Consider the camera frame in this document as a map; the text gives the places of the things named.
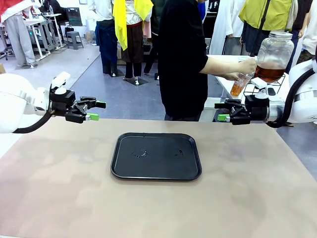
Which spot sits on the glass drink dispenser jar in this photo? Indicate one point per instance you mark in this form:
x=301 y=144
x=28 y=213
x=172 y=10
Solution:
x=275 y=54

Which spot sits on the person's black shirt torso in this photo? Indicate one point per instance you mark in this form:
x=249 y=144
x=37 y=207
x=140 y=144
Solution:
x=180 y=62

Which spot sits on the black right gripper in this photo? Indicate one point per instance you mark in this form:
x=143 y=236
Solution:
x=257 y=110

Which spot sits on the white hanging garment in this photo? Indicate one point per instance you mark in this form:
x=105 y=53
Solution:
x=223 y=24

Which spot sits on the grey plastic stool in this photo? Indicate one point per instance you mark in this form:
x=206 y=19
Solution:
x=74 y=37

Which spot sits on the person's left forearm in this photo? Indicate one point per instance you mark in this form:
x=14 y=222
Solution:
x=225 y=76

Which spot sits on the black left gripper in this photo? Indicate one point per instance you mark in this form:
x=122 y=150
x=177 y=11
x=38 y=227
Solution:
x=60 y=106

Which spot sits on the person in grey trousers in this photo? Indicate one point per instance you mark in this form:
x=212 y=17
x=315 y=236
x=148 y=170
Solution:
x=17 y=37

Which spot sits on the person's right forearm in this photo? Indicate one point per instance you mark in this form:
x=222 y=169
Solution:
x=223 y=65

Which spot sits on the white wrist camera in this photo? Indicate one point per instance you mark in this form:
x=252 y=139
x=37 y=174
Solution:
x=258 y=83
x=60 y=79

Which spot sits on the dark skirt on mannequin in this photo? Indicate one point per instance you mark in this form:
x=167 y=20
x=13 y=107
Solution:
x=250 y=39

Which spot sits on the person in pale clothes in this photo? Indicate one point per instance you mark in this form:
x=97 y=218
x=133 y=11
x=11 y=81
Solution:
x=310 y=39

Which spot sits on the person's right hand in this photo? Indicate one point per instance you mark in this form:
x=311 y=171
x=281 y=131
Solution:
x=247 y=66

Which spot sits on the person's left hand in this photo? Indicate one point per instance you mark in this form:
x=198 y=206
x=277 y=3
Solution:
x=237 y=77

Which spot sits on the mannequin white shirt navy skirt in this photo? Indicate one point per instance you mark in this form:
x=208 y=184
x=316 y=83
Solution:
x=105 y=44

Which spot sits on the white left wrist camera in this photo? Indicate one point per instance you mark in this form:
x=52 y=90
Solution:
x=60 y=79

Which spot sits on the white plastic bin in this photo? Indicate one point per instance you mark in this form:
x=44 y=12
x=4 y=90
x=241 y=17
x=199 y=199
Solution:
x=213 y=111

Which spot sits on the black plastic tray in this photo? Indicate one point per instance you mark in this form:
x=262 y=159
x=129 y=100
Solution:
x=168 y=166

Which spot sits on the yellow cloth scarf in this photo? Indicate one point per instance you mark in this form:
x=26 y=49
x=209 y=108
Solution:
x=121 y=29

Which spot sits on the black monitor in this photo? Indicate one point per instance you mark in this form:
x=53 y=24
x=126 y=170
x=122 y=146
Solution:
x=74 y=16

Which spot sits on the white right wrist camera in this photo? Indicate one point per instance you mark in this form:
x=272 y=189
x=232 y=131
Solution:
x=258 y=83

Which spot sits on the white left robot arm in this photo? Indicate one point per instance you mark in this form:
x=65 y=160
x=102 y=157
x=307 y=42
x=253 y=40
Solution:
x=12 y=99

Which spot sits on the yellow-green jacket on mannequin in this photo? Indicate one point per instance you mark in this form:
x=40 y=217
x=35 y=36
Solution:
x=277 y=12

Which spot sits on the mannequin in black trousers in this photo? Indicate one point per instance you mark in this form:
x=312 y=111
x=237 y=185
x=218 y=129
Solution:
x=154 y=49

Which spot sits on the white height-adjustable desk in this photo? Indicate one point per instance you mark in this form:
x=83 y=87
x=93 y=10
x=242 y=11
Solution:
x=47 y=27

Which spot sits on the small black device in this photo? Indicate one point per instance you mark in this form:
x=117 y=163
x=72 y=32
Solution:
x=271 y=91

